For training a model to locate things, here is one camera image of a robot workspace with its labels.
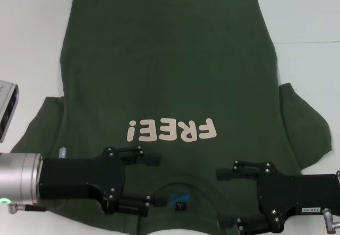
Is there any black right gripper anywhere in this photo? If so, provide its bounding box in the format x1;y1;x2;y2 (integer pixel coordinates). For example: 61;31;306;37
216;160;340;235

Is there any left arm silver plug cable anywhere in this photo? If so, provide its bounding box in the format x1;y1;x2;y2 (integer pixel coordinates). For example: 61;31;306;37
7;202;47;215

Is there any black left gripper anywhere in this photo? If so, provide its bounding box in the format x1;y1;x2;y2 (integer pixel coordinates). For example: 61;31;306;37
39;145;171;217

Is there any right arm silver plug cable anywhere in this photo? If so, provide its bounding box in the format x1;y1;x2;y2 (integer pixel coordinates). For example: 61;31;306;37
322;207;340;232

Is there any dark green FREE! t-shirt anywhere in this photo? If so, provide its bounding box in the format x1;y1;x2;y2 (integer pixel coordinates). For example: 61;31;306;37
10;0;333;235

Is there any arm silver plug cable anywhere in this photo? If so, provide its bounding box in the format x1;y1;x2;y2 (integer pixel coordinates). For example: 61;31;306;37
7;202;47;215
322;207;340;232

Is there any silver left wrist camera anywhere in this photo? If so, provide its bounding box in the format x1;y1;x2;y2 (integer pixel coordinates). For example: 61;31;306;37
0;80;21;143

